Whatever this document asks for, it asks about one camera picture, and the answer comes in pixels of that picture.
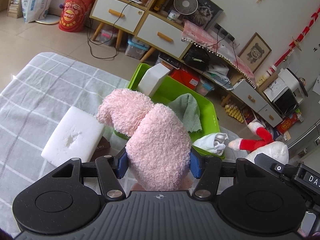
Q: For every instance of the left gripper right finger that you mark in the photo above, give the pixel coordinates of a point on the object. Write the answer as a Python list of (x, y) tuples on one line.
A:
[(207, 171)]

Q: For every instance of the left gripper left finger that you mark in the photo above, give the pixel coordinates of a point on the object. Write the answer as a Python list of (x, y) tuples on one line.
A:
[(110, 170)]

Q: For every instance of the pink fluffy plush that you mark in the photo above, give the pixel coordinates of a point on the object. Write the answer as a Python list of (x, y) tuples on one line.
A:
[(159, 146)]

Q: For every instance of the santa plush red white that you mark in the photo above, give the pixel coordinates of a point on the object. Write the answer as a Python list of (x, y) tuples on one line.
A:
[(266, 145)]

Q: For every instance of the mint green towel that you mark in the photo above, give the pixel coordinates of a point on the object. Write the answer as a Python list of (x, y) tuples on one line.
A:
[(187, 110)]

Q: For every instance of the thin white foam block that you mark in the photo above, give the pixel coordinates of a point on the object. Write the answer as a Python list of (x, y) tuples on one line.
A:
[(152, 79)]

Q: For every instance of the brown small box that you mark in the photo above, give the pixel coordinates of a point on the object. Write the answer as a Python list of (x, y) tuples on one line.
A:
[(101, 149)]

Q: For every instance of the rolled white sock bundle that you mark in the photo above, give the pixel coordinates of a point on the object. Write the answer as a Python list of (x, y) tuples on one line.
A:
[(213, 143)]

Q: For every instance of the large white foam block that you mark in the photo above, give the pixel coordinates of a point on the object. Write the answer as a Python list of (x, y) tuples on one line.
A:
[(76, 136)]

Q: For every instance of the yellow egg tray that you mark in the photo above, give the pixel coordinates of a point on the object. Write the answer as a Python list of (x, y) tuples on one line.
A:
[(233, 111)]

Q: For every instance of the black microwave oven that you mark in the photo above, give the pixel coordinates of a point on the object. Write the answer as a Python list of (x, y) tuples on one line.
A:
[(281, 97)]

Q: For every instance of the red cardboard box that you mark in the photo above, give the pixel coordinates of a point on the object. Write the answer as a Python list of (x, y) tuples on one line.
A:
[(186, 76)]

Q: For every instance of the white printer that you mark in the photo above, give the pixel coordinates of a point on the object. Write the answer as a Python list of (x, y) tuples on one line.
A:
[(294, 83)]

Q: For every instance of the long low wooden sideboard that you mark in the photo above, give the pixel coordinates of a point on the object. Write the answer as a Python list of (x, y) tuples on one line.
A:
[(255, 99)]

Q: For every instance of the grey checked table cloth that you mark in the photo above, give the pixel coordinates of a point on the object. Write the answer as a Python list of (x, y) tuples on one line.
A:
[(32, 105)]

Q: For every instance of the black bag in sideboard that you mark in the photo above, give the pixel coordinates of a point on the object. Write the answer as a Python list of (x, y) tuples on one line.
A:
[(197, 58)]

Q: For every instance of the clear storage box blue lid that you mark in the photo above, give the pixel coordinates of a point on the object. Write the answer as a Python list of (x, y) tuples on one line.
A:
[(136, 48)]

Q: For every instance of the framed cartoon girl picture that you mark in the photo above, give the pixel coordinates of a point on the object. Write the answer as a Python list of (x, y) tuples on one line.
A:
[(255, 52)]

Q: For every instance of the pink tasselled cloth runner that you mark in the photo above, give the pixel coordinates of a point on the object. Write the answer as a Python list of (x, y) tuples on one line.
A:
[(200, 38)]

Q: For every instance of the white drawer cabinet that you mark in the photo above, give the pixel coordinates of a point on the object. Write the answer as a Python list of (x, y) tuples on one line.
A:
[(164, 36)]

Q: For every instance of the framed cat picture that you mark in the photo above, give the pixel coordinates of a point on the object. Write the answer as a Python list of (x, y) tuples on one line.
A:
[(206, 14)]

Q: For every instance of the red printed bucket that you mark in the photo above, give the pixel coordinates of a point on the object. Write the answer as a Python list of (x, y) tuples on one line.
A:
[(74, 15)]

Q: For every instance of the wooden shelf cabinet with drawer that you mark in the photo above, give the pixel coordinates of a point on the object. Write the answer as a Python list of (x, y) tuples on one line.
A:
[(125, 15)]

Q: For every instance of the small white desk fan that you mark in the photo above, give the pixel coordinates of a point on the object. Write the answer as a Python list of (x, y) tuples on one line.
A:
[(185, 7)]

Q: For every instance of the white printed shopping bag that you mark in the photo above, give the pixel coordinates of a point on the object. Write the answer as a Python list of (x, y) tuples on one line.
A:
[(34, 10)]

